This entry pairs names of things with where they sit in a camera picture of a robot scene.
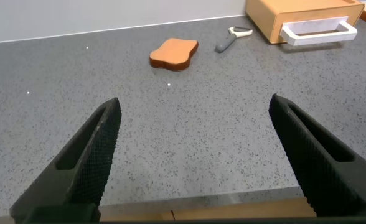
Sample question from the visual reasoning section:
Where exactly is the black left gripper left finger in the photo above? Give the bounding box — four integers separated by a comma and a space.
10, 97, 122, 222

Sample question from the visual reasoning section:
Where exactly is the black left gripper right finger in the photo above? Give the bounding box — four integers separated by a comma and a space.
268, 93, 366, 218

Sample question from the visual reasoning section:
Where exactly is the yellow drawer with white handle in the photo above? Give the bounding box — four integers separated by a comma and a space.
274, 14, 359, 47

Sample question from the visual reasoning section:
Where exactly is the yellow drawer cabinet casing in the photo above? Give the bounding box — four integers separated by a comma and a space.
245, 0, 365, 45

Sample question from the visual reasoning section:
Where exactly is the wavy brown bread slice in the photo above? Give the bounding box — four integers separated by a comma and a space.
149, 37, 199, 72

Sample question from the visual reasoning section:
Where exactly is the grey and white peeler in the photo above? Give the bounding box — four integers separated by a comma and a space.
214, 26, 254, 54

